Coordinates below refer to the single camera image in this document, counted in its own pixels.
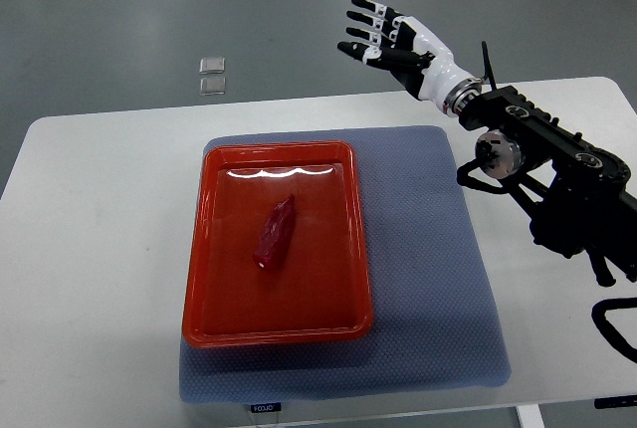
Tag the blue grey foam mat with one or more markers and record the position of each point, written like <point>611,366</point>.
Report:
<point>436,323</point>

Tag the red plastic tray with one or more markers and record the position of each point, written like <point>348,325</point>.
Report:
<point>321,292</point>

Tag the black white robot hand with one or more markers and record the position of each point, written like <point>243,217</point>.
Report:
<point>408,50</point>

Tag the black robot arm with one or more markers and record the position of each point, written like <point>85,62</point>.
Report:
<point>574,192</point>

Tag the upper metal floor plate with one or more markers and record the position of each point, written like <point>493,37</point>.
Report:
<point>212,65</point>

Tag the white table leg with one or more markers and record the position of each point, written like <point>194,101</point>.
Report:
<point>529,416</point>

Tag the red pepper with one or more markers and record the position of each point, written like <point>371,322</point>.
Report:
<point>276,235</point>

